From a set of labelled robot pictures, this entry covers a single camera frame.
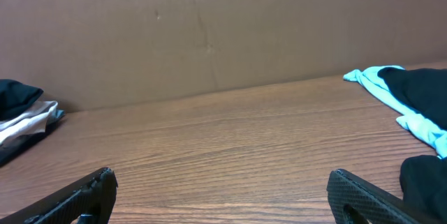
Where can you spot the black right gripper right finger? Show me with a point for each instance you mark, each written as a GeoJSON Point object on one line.
{"type": "Point", "coordinates": [355, 201]}

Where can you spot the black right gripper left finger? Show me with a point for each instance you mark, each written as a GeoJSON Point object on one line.
{"type": "Point", "coordinates": [88, 200]}

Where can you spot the black t-shirt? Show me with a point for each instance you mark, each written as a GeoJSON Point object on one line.
{"type": "Point", "coordinates": [422, 178]}

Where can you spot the light blue t-shirt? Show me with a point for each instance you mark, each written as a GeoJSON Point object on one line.
{"type": "Point", "coordinates": [411, 120]}

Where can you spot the folded beige garment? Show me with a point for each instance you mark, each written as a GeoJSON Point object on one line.
{"type": "Point", "coordinates": [32, 121]}

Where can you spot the folded black garment on stack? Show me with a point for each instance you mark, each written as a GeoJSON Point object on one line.
{"type": "Point", "coordinates": [16, 98]}

